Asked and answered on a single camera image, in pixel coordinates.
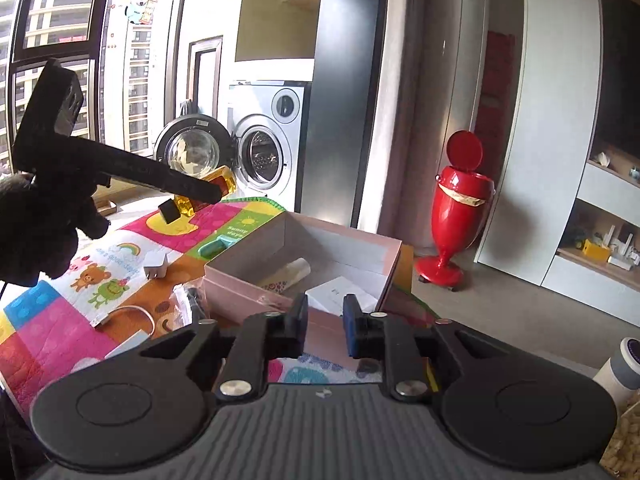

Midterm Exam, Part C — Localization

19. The colourful cartoon play mat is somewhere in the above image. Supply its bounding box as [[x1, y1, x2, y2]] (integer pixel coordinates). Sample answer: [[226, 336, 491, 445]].
[[0, 195, 437, 413]]

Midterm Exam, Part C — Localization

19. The white washing machine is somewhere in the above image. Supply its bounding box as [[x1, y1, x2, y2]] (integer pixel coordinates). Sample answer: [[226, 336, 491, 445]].
[[227, 79, 314, 214]]

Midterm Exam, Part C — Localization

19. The pink cardboard box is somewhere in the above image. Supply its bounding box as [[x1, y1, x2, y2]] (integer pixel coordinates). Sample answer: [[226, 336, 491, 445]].
[[201, 210, 404, 325]]

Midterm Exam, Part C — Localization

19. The white cosmetic tube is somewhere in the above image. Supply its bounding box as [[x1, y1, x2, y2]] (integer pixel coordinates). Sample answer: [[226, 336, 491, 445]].
[[259, 257, 312, 294]]

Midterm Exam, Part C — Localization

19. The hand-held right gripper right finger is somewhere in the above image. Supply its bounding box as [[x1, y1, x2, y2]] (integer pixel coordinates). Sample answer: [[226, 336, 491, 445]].
[[342, 294, 521, 403]]

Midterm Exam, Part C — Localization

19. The black window frame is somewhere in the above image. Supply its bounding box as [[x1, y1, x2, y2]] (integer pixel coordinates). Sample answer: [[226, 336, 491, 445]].
[[0, 0, 122, 173]]

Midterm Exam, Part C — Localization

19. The woven basket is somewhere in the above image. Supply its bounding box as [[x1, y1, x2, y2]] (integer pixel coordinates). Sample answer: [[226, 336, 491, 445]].
[[597, 400, 640, 480]]

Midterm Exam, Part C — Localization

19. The teal plastic tool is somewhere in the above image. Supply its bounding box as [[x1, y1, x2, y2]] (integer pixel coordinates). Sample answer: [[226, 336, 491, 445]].
[[198, 236, 241, 260]]

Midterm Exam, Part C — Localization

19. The washing machine round door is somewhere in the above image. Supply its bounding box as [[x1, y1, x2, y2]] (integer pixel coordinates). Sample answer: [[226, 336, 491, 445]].
[[152, 112, 236, 196]]

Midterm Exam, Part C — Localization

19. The white cylinder speaker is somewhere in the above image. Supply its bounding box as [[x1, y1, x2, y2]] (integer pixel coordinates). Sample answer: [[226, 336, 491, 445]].
[[592, 337, 640, 412]]

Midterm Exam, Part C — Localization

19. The dark framed door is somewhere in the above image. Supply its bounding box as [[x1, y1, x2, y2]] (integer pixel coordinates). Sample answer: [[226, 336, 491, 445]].
[[188, 35, 224, 122]]

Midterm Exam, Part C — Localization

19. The white usb cable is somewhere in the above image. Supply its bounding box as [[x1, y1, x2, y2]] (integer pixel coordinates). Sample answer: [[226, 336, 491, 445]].
[[92, 304, 156, 334]]

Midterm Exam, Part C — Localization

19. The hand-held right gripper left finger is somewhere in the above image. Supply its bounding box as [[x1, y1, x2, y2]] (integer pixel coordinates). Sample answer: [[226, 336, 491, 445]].
[[105, 294, 309, 403]]

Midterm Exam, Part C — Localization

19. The white wifi router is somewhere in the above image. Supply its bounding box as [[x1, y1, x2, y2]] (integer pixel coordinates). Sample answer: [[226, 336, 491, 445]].
[[607, 227, 640, 269]]

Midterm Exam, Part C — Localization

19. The red and yellow lighter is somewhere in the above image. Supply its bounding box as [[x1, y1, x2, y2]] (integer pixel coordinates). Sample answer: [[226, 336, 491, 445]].
[[174, 165, 237, 217]]

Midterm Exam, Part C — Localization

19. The white shelving cabinet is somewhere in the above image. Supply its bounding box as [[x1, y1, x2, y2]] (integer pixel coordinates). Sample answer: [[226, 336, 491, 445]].
[[474, 0, 640, 322]]

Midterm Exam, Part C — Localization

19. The person's left hand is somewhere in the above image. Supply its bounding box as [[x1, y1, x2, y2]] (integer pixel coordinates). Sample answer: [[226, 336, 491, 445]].
[[0, 174, 112, 289]]

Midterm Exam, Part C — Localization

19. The black television screen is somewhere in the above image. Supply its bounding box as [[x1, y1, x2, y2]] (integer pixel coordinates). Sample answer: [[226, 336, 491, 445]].
[[594, 0, 640, 162]]

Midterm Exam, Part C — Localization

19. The clear plastic bag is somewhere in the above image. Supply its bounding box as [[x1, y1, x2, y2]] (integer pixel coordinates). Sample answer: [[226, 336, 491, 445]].
[[169, 282, 212, 330]]

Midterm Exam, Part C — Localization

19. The red pedestal trash bin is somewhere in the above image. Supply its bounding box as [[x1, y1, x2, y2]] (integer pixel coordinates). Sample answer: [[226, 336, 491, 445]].
[[413, 130, 497, 292]]

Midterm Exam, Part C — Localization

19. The yellow toy box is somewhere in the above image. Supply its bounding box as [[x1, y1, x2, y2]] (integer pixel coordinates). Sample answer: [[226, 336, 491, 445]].
[[581, 238, 612, 263]]

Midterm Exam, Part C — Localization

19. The white charger plug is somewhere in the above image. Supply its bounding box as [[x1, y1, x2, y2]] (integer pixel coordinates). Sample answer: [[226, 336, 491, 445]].
[[143, 255, 170, 280]]

